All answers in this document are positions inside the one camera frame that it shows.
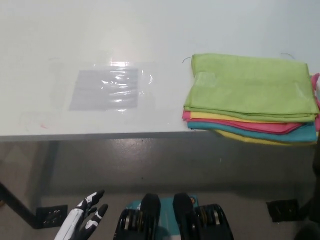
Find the green microfibre cloth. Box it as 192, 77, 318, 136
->
183, 52, 320, 123

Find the grey table leg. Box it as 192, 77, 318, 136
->
31, 141, 60, 208

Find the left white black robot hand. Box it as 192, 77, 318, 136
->
53, 189, 109, 240

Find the clear plastic sleeve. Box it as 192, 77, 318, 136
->
68, 51, 157, 114

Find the black floor foot plate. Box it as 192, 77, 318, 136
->
265, 198, 300, 223
36, 204, 69, 229

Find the black teal robot torso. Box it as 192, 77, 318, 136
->
113, 192, 235, 240

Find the teal microfibre cloth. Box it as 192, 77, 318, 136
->
186, 120, 318, 142

